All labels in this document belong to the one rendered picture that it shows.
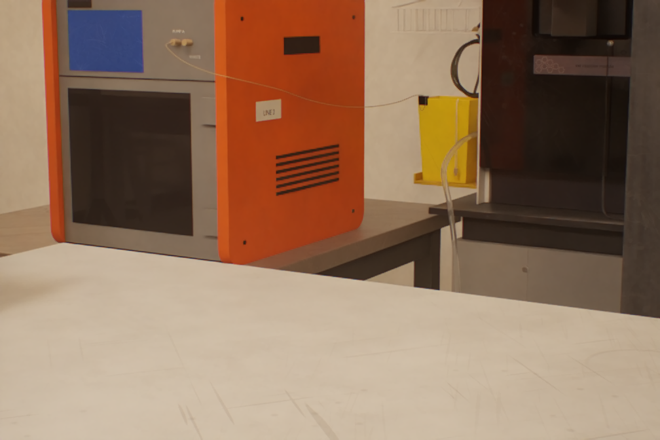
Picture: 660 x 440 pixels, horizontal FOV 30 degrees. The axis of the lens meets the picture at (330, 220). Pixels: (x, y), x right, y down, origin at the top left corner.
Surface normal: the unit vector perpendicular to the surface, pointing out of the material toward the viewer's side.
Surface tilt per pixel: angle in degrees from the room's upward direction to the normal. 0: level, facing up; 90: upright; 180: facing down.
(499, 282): 90
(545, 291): 90
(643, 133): 90
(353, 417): 0
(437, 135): 93
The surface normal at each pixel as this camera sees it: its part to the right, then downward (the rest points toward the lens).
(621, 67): -0.51, 0.15
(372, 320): 0.00, -0.99
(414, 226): 0.86, 0.09
